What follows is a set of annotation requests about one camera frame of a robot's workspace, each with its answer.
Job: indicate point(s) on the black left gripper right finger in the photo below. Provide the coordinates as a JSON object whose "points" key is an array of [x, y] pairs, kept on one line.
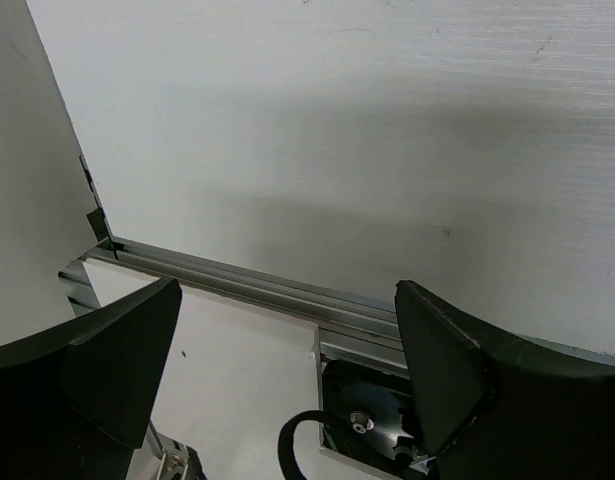
{"points": [[495, 405]]}

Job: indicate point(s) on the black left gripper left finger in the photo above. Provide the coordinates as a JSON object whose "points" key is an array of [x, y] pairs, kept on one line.
{"points": [[76, 399]]}

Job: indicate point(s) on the aluminium frame rail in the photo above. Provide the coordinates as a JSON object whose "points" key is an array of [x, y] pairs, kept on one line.
{"points": [[351, 327]]}

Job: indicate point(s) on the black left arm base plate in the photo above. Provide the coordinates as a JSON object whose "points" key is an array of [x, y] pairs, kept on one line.
{"points": [[382, 430]]}

